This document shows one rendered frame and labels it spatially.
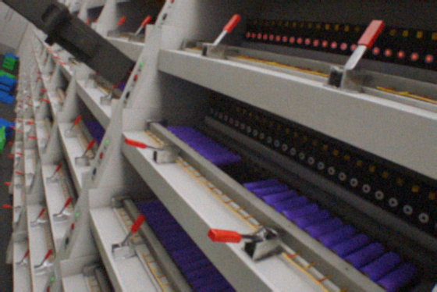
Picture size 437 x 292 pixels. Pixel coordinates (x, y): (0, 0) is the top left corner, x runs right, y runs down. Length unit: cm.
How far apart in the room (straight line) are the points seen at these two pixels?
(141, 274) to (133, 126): 31
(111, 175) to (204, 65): 35
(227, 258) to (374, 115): 22
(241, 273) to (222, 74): 28
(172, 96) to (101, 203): 30
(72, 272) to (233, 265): 56
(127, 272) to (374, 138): 45
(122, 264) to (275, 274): 34
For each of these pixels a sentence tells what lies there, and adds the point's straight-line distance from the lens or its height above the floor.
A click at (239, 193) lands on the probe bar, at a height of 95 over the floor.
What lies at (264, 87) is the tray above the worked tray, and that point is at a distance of 39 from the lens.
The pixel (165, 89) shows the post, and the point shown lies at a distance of 71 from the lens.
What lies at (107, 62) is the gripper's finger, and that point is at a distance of 31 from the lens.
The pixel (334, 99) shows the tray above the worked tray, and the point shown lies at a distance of 32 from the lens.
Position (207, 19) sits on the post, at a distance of 74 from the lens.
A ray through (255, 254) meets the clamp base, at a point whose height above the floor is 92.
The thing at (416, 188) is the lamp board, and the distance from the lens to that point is 42.
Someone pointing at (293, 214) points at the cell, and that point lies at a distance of 41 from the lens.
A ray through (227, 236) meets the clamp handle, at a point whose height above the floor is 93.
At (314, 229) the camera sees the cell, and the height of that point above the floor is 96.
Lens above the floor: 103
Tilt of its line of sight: 5 degrees down
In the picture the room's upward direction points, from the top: 26 degrees clockwise
